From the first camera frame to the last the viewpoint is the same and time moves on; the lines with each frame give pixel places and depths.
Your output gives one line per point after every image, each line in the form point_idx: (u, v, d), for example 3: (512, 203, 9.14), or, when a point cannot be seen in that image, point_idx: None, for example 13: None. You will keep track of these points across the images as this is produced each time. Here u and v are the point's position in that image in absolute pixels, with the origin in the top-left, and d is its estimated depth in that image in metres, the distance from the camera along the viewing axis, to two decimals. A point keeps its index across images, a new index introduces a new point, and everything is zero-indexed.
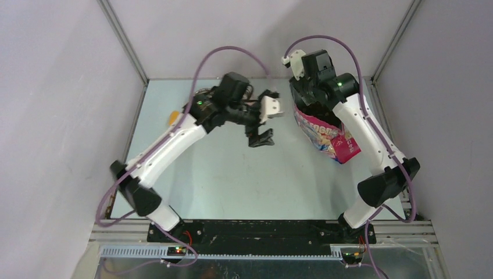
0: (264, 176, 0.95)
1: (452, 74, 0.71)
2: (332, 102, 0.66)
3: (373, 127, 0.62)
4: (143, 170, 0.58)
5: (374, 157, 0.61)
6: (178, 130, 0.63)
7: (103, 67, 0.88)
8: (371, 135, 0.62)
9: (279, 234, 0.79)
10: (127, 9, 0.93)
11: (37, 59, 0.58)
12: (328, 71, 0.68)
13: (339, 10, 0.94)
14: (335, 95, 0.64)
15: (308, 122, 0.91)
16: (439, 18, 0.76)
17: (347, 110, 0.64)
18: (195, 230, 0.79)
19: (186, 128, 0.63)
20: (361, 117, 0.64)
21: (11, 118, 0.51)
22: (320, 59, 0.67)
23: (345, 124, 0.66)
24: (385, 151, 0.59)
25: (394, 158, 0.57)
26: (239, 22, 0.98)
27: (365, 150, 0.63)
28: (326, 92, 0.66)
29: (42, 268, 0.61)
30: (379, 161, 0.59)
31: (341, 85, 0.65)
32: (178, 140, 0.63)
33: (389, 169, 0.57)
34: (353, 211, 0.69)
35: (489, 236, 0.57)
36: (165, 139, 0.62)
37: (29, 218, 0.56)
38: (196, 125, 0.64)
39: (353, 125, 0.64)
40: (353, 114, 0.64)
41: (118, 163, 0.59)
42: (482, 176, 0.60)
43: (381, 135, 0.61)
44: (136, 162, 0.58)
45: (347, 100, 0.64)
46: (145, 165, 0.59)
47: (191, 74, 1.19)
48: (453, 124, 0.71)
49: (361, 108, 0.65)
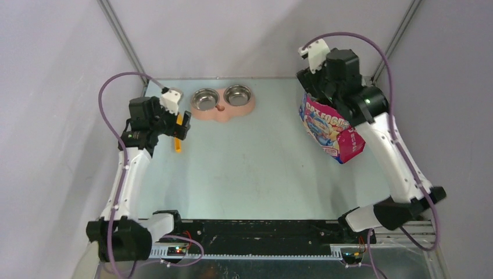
0: (264, 176, 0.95)
1: (452, 74, 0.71)
2: (356, 121, 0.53)
3: (402, 153, 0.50)
4: (124, 208, 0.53)
5: (396, 185, 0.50)
6: (129, 161, 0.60)
7: (103, 67, 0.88)
8: (399, 161, 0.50)
9: (279, 234, 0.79)
10: (127, 8, 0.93)
11: (37, 59, 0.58)
12: (354, 81, 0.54)
13: (339, 10, 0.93)
14: (361, 115, 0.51)
15: (319, 113, 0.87)
16: (440, 17, 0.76)
17: (373, 131, 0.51)
18: (195, 230, 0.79)
19: (135, 156, 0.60)
20: (389, 140, 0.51)
21: (11, 118, 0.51)
22: (350, 67, 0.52)
23: (368, 145, 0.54)
24: (412, 179, 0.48)
25: (421, 189, 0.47)
26: (239, 22, 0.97)
27: (388, 176, 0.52)
28: (350, 108, 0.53)
29: (41, 269, 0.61)
30: (404, 191, 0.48)
31: (368, 103, 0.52)
32: (138, 167, 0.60)
33: (415, 202, 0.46)
34: (355, 217, 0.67)
35: (488, 235, 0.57)
36: (124, 174, 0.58)
37: (28, 218, 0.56)
38: (140, 151, 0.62)
39: (377, 150, 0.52)
40: (380, 137, 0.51)
41: (92, 224, 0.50)
42: (481, 176, 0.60)
43: (409, 161, 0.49)
44: (111, 207, 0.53)
45: (374, 121, 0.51)
46: (122, 203, 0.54)
47: (191, 73, 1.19)
48: (453, 124, 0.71)
49: (390, 129, 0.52)
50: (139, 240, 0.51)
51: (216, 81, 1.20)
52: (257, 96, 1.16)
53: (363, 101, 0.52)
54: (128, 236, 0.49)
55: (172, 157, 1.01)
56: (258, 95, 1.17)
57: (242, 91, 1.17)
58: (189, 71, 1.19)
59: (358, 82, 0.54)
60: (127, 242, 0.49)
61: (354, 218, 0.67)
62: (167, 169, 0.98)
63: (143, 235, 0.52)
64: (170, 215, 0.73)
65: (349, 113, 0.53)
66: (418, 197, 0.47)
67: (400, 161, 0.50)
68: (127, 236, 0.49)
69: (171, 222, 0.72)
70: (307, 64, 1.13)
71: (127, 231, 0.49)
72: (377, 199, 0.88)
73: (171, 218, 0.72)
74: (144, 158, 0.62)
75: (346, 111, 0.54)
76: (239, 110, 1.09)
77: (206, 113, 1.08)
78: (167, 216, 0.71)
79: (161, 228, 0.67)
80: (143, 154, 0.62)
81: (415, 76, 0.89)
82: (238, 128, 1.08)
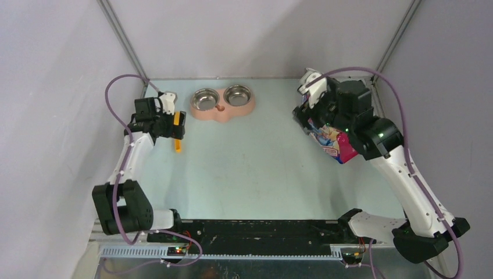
0: (264, 176, 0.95)
1: (452, 75, 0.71)
2: (371, 154, 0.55)
3: (420, 187, 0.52)
4: (129, 172, 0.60)
5: (417, 218, 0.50)
6: (133, 141, 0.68)
7: (103, 67, 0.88)
8: (417, 194, 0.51)
9: (279, 234, 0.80)
10: (127, 8, 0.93)
11: (36, 59, 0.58)
12: (368, 114, 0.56)
13: (339, 10, 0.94)
14: (375, 149, 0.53)
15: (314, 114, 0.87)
16: (439, 18, 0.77)
17: (390, 165, 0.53)
18: (195, 230, 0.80)
19: (141, 136, 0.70)
20: (407, 174, 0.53)
21: (11, 118, 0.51)
22: (362, 102, 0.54)
23: (386, 178, 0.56)
24: (433, 214, 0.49)
25: (444, 224, 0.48)
26: (239, 22, 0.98)
27: (408, 210, 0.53)
28: (364, 142, 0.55)
29: (42, 269, 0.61)
30: (427, 225, 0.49)
31: (382, 136, 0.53)
32: (140, 147, 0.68)
33: (439, 236, 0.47)
34: (361, 225, 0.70)
35: (488, 235, 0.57)
36: (129, 150, 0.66)
37: (29, 219, 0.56)
38: (144, 134, 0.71)
39: (396, 184, 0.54)
40: (396, 171, 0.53)
41: (96, 188, 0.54)
42: (481, 177, 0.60)
43: (428, 194, 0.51)
44: (117, 172, 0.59)
45: (389, 154, 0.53)
46: (127, 170, 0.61)
47: (191, 73, 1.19)
48: (452, 124, 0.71)
49: (407, 162, 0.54)
50: (140, 202, 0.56)
51: (216, 81, 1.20)
52: (257, 96, 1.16)
53: (377, 134, 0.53)
54: (134, 195, 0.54)
55: (172, 157, 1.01)
56: (258, 95, 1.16)
57: (242, 91, 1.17)
58: (189, 71, 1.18)
59: (371, 115, 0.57)
60: (131, 202, 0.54)
61: (360, 226, 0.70)
62: (167, 169, 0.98)
63: (143, 200, 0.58)
64: (171, 211, 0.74)
65: (363, 146, 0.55)
66: (442, 231, 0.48)
67: (420, 195, 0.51)
68: (131, 196, 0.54)
69: (172, 217, 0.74)
70: (307, 64, 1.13)
71: (133, 195, 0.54)
72: (377, 199, 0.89)
73: (171, 213, 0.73)
74: (147, 142, 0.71)
75: (360, 145, 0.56)
76: (239, 110, 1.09)
77: (206, 113, 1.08)
78: (167, 211, 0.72)
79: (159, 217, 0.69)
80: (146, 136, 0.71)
81: (415, 77, 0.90)
82: (238, 129, 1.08)
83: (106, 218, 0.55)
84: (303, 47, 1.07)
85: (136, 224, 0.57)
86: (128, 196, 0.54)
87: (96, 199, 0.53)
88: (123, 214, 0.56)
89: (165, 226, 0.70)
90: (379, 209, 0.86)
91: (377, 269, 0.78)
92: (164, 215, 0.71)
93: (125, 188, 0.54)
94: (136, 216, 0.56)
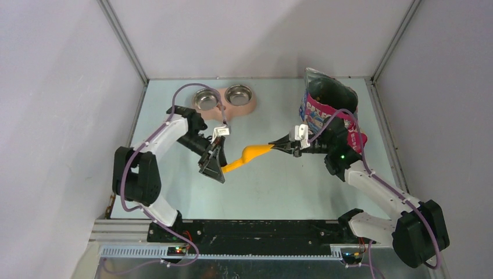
0: (264, 176, 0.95)
1: (453, 74, 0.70)
2: (341, 175, 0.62)
3: (381, 182, 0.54)
4: (153, 146, 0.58)
5: (388, 208, 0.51)
6: (171, 121, 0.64)
7: (103, 67, 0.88)
8: (380, 190, 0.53)
9: (279, 234, 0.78)
10: (127, 8, 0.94)
11: (36, 60, 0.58)
12: (342, 145, 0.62)
13: (339, 10, 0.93)
14: (340, 170, 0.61)
15: (320, 113, 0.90)
16: (440, 17, 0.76)
17: (352, 174, 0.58)
18: (195, 230, 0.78)
19: (178, 118, 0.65)
20: (367, 176, 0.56)
21: (11, 119, 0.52)
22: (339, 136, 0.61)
23: (361, 190, 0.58)
24: (397, 198, 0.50)
25: (408, 204, 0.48)
26: (239, 22, 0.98)
27: (383, 207, 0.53)
28: (334, 167, 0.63)
29: (42, 269, 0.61)
30: (395, 210, 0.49)
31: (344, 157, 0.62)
32: (175, 128, 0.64)
33: (406, 213, 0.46)
34: (361, 226, 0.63)
35: (488, 236, 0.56)
36: (162, 127, 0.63)
37: (29, 219, 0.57)
38: (182, 119, 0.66)
39: (366, 189, 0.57)
40: (358, 175, 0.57)
41: (122, 148, 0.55)
42: (481, 176, 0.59)
43: (388, 185, 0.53)
44: (143, 142, 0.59)
45: (351, 167, 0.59)
46: (153, 143, 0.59)
47: (191, 73, 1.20)
48: (453, 122, 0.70)
49: (365, 168, 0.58)
50: (149, 179, 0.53)
51: (217, 81, 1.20)
52: (257, 96, 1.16)
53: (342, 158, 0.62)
54: (146, 167, 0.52)
55: (171, 157, 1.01)
56: (258, 95, 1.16)
57: (243, 90, 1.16)
58: (189, 71, 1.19)
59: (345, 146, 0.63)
60: (142, 172, 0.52)
61: (361, 226, 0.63)
62: (167, 169, 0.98)
63: (156, 176, 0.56)
64: (176, 212, 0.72)
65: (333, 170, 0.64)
66: (408, 211, 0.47)
67: (382, 188, 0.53)
68: (144, 166, 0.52)
69: (175, 217, 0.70)
70: (307, 64, 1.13)
71: (145, 168, 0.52)
72: None
73: (174, 214, 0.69)
74: (181, 127, 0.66)
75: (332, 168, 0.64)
76: (239, 110, 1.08)
77: (207, 113, 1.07)
78: (172, 209, 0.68)
79: (165, 210, 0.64)
80: (184, 121, 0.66)
81: (415, 76, 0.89)
82: (238, 128, 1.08)
83: (118, 178, 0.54)
84: (303, 46, 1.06)
85: (139, 193, 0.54)
86: (142, 165, 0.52)
87: (116, 158, 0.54)
88: (131, 182, 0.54)
89: (164, 221, 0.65)
90: (378, 210, 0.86)
91: (377, 269, 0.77)
92: (169, 210, 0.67)
93: (142, 157, 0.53)
94: (142, 186, 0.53)
